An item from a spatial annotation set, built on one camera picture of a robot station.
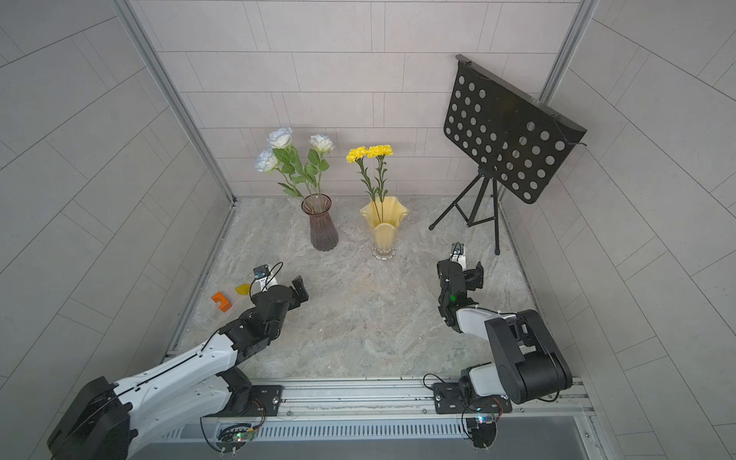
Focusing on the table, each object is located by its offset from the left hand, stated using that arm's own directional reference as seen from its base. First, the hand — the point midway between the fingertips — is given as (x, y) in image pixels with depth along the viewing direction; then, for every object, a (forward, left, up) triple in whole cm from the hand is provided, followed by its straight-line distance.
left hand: (297, 280), depth 85 cm
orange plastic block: (-3, +24, -7) cm, 25 cm away
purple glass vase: (+23, -4, -7) cm, 25 cm away
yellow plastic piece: (0, +18, -7) cm, 20 cm away
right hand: (+9, -52, 0) cm, 52 cm away
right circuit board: (-35, -50, -7) cm, 61 cm away
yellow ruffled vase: (+19, -26, +9) cm, 33 cm away
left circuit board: (-37, +9, -8) cm, 39 cm away
